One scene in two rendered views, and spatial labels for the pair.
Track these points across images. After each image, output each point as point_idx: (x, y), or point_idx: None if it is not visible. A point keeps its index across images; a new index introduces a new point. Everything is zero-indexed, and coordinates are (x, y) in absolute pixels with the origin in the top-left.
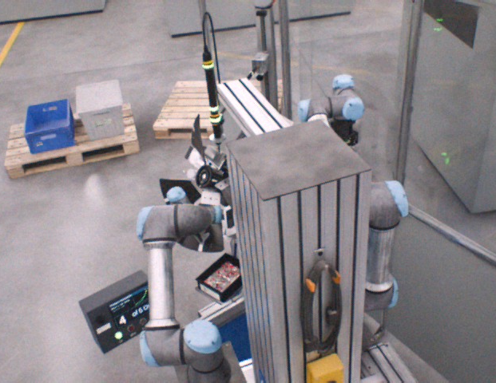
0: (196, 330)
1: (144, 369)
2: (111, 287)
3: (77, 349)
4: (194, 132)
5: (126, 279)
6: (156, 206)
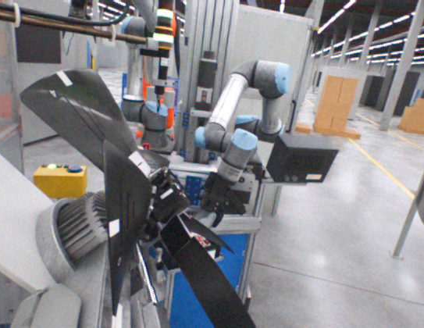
0: (250, 115)
1: None
2: (312, 144)
3: None
4: (121, 227)
5: (300, 144)
6: (275, 63)
